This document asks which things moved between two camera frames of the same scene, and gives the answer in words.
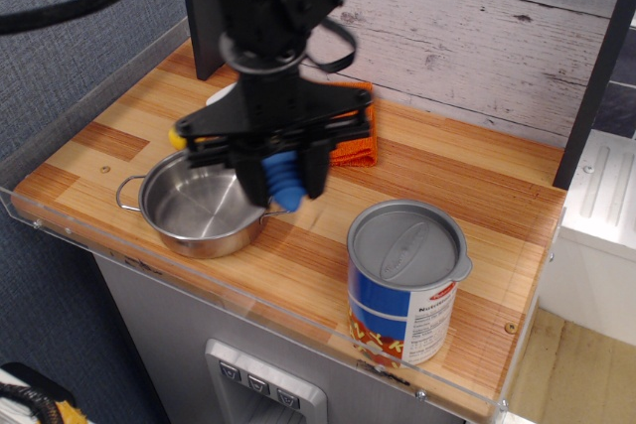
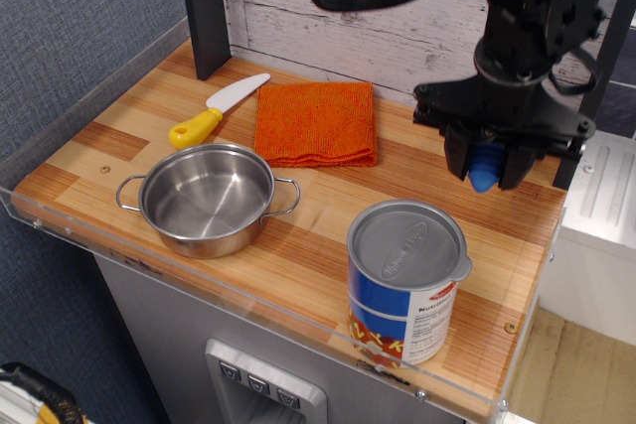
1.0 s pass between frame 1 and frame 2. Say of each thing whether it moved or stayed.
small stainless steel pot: stayed
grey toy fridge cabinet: stayed
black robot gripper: moved
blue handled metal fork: moved
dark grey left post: stayed
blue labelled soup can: stayed
